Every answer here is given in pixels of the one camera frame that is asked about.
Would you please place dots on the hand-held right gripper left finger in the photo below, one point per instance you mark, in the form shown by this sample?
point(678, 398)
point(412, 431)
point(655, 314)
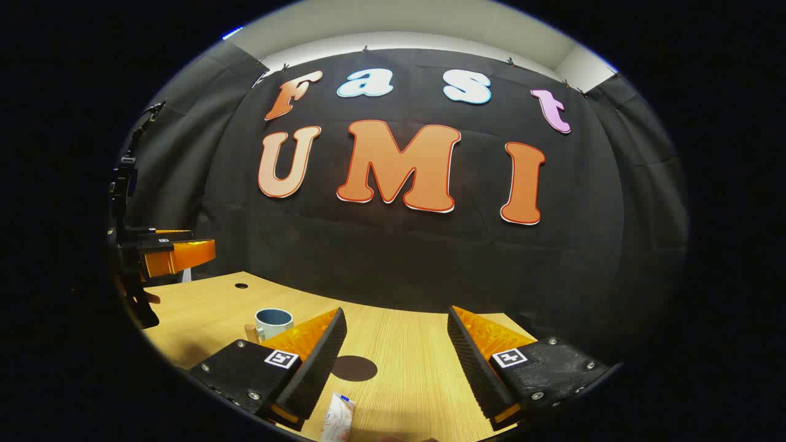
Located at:
point(322, 362)

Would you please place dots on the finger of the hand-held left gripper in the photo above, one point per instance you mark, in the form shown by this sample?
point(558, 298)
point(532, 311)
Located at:
point(178, 256)
point(153, 236)

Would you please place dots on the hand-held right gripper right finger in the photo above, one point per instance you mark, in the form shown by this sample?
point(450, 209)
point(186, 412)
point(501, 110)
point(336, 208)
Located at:
point(470, 362)

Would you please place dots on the dark brown round coaster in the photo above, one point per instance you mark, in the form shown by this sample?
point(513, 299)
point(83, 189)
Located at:
point(359, 368)

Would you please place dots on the white toothpaste tube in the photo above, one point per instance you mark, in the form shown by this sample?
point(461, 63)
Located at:
point(338, 420)

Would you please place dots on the wooden desktop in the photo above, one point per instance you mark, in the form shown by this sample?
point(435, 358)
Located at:
point(405, 368)

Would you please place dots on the black backdrop cloth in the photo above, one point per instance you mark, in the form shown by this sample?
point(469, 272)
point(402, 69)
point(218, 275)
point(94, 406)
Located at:
point(399, 258)

